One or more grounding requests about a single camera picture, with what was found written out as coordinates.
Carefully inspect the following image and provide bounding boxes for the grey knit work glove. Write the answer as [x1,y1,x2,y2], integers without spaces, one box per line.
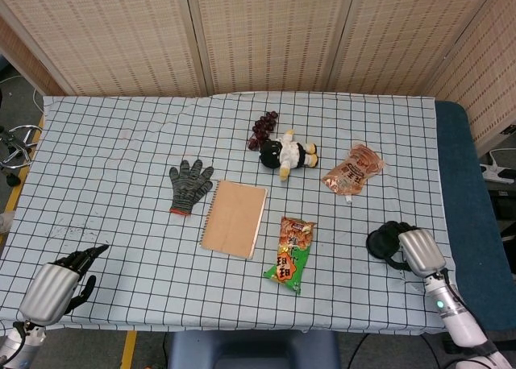
[168,159,215,218]

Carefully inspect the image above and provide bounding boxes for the light blue checked tablecloth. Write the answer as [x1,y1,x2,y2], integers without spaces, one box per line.
[0,91,459,337]

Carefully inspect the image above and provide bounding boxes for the black white plush toy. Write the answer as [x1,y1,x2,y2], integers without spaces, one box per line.
[258,129,321,181]

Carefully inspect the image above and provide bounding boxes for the dark red grape bunch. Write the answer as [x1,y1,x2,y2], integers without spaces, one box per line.
[247,110,280,151]

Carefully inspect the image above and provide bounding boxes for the chrome office chair base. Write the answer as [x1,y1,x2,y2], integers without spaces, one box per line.
[0,122,44,187]

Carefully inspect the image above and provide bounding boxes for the brown spouted sauce pouch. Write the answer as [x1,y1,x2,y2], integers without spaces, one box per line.
[321,143,386,205]

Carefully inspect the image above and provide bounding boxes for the blue padded seat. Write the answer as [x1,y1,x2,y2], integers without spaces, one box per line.
[166,330,342,369]

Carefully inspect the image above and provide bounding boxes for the brown spiral notebook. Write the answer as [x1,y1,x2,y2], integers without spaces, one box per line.
[199,179,268,261]

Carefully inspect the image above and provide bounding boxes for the bamboo folding screen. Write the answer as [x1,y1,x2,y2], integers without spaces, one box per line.
[0,0,516,157]

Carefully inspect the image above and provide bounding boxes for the green orange snack bag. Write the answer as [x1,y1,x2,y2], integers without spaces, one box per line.
[263,216,317,296]

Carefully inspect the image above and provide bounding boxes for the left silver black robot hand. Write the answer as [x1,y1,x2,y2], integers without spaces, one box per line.
[19,243,110,326]

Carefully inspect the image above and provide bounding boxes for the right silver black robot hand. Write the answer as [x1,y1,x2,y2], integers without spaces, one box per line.
[381,221,447,280]

